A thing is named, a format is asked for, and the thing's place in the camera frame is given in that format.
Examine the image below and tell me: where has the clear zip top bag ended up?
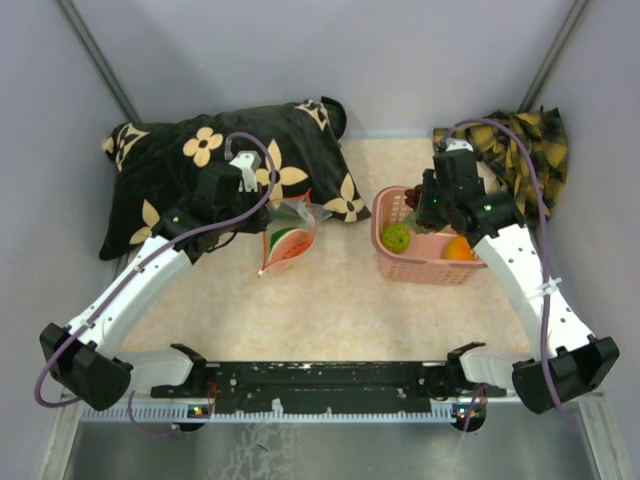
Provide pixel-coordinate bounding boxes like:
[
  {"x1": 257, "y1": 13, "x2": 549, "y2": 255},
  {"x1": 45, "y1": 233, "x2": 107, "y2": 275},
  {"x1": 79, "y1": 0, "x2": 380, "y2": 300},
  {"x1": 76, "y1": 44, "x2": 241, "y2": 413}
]
[{"x1": 258, "y1": 190, "x2": 331, "y2": 277}]

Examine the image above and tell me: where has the yellow plaid cloth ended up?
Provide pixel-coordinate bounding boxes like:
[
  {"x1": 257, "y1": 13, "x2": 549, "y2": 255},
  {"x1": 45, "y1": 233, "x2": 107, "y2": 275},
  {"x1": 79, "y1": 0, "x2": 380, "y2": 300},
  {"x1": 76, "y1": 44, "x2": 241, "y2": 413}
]
[{"x1": 432, "y1": 108, "x2": 569, "y2": 226}]

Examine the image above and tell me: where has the black floral pillow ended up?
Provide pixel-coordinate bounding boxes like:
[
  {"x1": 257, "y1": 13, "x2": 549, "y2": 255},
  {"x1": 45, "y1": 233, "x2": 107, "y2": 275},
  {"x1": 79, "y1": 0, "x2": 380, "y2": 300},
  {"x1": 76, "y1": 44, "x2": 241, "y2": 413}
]
[{"x1": 98, "y1": 97, "x2": 371, "y2": 261}]

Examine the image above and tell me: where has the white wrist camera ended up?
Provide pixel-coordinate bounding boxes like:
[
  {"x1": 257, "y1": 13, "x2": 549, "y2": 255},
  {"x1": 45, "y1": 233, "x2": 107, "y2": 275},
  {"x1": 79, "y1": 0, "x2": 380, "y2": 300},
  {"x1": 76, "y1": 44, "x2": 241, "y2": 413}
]
[
  {"x1": 229, "y1": 151, "x2": 261, "y2": 192},
  {"x1": 435, "y1": 138, "x2": 474, "y2": 152}
]

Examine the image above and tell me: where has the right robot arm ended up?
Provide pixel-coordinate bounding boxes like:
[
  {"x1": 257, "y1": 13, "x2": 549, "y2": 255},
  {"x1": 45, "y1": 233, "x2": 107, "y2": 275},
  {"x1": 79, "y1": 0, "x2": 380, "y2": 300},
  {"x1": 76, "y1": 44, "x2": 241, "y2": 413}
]
[{"x1": 418, "y1": 149, "x2": 620, "y2": 414}]

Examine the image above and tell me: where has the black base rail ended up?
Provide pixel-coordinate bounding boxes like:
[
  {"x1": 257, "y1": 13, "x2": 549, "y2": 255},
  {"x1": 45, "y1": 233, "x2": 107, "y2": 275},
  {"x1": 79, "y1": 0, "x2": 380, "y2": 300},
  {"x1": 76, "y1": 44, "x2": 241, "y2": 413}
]
[{"x1": 151, "y1": 361, "x2": 477, "y2": 414}]

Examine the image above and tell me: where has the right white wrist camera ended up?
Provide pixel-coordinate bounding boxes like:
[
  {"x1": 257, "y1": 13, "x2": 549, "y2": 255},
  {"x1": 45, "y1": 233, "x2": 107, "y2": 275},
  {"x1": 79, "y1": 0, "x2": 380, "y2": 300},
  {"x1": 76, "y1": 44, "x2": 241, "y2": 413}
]
[{"x1": 435, "y1": 138, "x2": 474, "y2": 152}]

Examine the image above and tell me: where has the green bumpy toy fruit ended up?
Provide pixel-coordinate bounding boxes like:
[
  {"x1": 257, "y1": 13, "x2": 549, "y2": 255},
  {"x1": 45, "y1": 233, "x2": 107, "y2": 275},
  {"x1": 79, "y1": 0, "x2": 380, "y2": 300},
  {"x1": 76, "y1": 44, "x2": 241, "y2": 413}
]
[{"x1": 379, "y1": 223, "x2": 411, "y2": 254}]

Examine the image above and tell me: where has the watermelon slice toy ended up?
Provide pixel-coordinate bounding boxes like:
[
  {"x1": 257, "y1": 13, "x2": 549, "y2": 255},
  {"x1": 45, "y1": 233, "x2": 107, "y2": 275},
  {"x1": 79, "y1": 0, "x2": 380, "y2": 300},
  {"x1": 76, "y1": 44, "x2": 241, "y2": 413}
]
[{"x1": 267, "y1": 227, "x2": 314, "y2": 263}]

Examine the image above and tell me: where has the green toy leaf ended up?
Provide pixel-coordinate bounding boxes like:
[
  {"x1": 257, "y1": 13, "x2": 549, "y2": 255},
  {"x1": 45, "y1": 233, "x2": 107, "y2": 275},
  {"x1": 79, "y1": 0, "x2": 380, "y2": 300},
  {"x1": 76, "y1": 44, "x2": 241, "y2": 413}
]
[{"x1": 402, "y1": 210, "x2": 440, "y2": 234}]

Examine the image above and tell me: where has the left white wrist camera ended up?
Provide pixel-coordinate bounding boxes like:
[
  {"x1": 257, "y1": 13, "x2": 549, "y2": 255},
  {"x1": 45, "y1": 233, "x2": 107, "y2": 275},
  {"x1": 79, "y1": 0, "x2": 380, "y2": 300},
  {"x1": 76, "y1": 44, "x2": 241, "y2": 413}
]
[{"x1": 229, "y1": 151, "x2": 261, "y2": 192}]

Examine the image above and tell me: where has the dark red toy fruit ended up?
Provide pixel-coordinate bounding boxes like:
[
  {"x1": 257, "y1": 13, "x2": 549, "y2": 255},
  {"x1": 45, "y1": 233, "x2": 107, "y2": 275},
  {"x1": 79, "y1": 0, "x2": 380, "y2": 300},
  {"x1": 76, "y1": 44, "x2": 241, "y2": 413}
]
[{"x1": 404, "y1": 184, "x2": 426, "y2": 212}]

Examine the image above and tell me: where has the pink plastic basket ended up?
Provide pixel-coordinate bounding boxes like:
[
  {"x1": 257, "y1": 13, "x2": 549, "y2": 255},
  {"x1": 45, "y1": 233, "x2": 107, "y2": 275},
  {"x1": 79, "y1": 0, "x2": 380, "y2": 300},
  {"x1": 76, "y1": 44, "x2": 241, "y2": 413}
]
[{"x1": 371, "y1": 186, "x2": 487, "y2": 286}]

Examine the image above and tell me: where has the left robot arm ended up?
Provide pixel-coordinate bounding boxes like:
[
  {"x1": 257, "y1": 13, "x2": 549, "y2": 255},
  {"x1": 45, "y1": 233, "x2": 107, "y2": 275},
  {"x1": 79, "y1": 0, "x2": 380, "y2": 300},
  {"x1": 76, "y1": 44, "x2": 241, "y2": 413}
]
[{"x1": 40, "y1": 151, "x2": 269, "y2": 411}]

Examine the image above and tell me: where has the orange toy fruit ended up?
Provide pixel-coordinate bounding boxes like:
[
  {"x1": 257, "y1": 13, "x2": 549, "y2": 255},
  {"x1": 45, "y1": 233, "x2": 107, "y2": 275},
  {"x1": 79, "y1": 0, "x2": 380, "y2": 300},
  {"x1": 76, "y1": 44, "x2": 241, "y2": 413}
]
[{"x1": 442, "y1": 236, "x2": 476, "y2": 262}]

